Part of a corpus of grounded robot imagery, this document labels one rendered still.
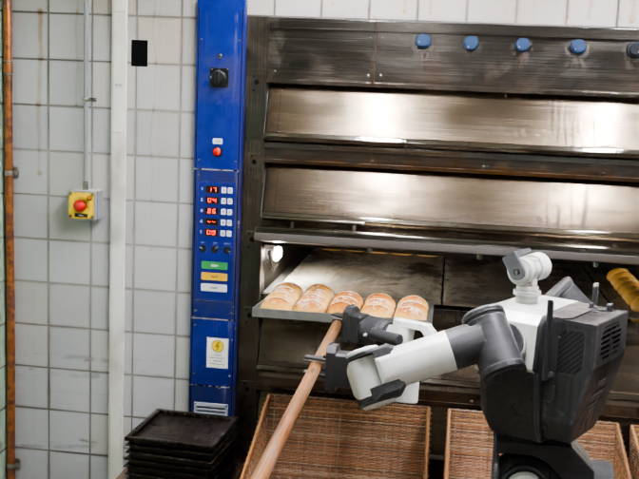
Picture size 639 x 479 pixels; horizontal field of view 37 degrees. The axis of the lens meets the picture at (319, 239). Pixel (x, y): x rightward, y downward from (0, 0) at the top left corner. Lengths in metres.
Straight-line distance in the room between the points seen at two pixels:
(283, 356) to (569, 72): 1.31
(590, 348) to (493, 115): 1.17
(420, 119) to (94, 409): 1.52
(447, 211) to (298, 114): 0.58
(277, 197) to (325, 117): 0.31
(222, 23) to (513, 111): 0.97
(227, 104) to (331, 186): 0.43
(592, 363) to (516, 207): 1.07
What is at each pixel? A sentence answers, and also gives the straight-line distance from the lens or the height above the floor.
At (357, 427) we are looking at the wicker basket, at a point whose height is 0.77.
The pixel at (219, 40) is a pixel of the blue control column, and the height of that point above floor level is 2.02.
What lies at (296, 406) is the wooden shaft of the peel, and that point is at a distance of 2.11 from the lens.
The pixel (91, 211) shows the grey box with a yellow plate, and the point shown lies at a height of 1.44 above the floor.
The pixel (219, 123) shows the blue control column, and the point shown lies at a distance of 3.19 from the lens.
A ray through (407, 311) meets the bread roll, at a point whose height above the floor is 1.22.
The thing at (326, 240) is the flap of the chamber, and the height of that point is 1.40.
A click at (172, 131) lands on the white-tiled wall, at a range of 3.26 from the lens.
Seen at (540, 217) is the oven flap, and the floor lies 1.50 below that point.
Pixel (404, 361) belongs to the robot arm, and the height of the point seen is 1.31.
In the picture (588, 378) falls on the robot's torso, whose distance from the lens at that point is 2.19.
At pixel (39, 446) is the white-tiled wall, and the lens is 3.66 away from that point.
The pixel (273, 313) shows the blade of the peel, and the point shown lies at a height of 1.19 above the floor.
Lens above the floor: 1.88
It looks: 9 degrees down
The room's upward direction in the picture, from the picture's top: 2 degrees clockwise
